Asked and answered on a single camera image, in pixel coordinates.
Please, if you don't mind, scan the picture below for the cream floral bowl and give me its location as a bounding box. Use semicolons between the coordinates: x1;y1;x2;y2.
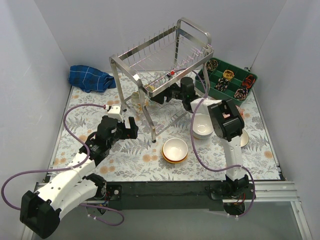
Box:
130;91;143;114

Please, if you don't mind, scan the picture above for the white grey-rimmed bowl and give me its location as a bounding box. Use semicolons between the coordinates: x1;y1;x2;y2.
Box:
192;114;214;135

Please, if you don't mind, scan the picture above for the orange and white bowl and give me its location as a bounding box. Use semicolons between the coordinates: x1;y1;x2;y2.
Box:
162;138;189;160

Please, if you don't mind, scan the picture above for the plain white ribbed bowl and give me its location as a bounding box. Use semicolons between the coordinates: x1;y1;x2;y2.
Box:
192;133;211;140

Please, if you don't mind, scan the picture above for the red patterned bowl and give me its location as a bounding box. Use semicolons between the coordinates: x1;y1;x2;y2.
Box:
236;106;245;119

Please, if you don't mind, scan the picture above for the dark teal bowl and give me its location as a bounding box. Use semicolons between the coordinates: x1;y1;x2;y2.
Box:
240;129;249;148

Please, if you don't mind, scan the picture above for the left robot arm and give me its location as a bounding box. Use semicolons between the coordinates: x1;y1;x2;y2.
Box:
19;115;139;239

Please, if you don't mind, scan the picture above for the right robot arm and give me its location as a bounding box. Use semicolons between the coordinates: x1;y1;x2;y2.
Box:
150;77;253;199

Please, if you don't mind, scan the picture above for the steel two-tier dish rack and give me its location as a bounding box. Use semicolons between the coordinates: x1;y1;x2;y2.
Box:
109;17;214;142

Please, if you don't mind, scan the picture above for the floral table mat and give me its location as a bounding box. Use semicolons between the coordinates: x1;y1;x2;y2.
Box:
48;69;280;183

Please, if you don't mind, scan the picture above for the rolled dark floral sock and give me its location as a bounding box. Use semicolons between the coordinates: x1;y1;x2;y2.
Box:
206;58;219;72

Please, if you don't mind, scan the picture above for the green compartment tray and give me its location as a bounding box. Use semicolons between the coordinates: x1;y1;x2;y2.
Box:
206;57;258;106

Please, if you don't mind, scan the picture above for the rolled yellow sock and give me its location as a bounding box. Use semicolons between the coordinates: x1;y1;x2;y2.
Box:
222;69;235;82

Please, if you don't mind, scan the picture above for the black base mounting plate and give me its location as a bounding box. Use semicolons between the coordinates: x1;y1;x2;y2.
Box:
86;180;257;216

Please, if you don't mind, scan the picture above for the blue plaid cloth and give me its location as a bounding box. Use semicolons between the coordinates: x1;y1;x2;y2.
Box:
67;65;116;93

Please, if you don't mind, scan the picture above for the rolled brown patterned sock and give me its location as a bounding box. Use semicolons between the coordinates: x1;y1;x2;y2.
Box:
234;88;249;101

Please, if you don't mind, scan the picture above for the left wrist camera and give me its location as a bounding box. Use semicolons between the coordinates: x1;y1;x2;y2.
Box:
107;104;124;123

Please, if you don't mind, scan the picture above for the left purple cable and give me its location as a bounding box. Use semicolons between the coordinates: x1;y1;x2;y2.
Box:
1;104;125;227

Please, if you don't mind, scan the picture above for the purple cable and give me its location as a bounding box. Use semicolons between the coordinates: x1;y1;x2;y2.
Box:
1;104;125;227
173;68;257;218

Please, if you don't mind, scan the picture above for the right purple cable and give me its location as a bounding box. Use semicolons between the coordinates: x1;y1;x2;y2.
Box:
173;68;257;218

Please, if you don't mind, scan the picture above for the aluminium frame rail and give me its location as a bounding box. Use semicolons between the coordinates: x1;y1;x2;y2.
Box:
21;181;313;240

